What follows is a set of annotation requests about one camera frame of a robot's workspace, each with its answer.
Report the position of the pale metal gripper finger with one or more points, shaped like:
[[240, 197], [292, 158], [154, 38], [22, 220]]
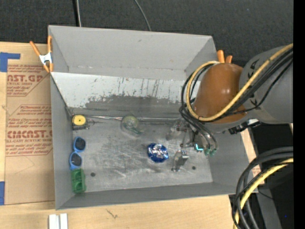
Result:
[[175, 130], [179, 160]]

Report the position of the grey metal bin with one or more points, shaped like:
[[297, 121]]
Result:
[[119, 156]]

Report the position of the yellow and black tape measure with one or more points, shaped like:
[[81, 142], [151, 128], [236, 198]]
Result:
[[78, 120]]

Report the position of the blue sunglasses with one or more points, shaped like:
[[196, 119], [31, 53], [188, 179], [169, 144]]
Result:
[[77, 151]]

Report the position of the green toy block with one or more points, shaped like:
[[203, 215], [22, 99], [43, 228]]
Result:
[[78, 180]]

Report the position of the brown cardboard board red print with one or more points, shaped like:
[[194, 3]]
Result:
[[28, 170]]

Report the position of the black cylinder on white bracket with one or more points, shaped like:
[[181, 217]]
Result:
[[237, 129]]

